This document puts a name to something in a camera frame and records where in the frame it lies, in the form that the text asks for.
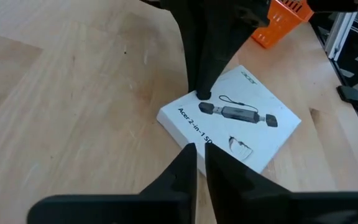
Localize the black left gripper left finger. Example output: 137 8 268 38
26 142 198 224

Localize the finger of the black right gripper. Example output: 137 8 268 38
172 12 203 93
196 18 251 100

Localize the white Acer card reader box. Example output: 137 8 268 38
156 64 303 177

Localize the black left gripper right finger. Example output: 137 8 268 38
204 142 358 224

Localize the orange plastic basket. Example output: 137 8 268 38
251 0 315 50

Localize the black frame clip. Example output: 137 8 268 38
336 85 358 115

